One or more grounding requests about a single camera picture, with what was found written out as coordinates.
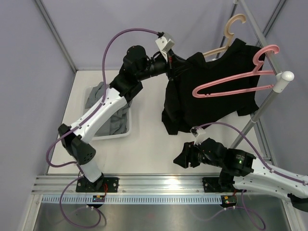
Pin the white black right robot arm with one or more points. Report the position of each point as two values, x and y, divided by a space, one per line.
244 171

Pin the white slotted cable duct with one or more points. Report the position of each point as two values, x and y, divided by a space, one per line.
134 199

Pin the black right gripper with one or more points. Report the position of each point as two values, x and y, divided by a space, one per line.
183 159

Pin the white plastic basket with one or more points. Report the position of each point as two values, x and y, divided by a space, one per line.
117 126

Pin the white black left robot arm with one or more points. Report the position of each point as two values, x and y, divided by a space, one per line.
136 67

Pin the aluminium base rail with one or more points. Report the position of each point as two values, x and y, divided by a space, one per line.
126 184

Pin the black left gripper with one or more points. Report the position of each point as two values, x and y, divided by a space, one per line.
175 65

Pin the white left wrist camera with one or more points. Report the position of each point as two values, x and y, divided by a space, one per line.
165 42

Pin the grey shirt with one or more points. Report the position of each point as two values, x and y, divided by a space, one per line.
109 103

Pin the silver clothes rack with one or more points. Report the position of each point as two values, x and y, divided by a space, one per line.
283 78

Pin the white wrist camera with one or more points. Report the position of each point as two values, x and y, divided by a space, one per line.
199 135
165 42

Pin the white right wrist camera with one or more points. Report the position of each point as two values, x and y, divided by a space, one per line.
199 135

